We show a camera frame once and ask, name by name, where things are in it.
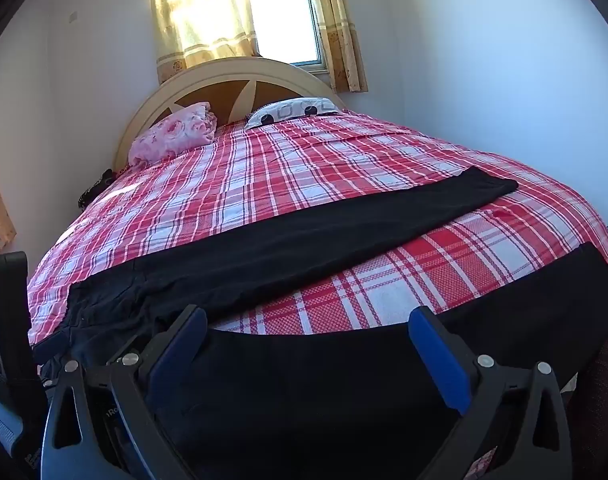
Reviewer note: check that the pink floral pillow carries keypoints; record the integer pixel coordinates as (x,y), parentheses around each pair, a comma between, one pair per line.
(171,132)

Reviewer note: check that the red white plaid bedspread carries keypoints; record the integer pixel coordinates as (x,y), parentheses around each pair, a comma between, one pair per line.
(234,185)

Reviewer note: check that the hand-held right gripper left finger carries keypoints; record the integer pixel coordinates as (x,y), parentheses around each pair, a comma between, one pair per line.
(180,347)

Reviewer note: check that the window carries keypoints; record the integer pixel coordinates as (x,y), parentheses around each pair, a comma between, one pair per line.
(284,17)

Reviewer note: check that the black pants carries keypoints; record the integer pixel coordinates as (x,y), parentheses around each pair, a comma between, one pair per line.
(284,245)

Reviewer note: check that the cream wooden headboard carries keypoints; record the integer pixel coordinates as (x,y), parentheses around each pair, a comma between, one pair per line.
(149,105)

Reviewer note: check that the dark cloth beside bed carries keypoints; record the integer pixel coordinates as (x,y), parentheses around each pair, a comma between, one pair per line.
(95,189)

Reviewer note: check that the white pillow with black dots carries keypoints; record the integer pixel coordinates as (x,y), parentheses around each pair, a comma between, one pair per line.
(294,109)

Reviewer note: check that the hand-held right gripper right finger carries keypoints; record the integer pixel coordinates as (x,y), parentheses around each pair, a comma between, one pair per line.
(441,360)

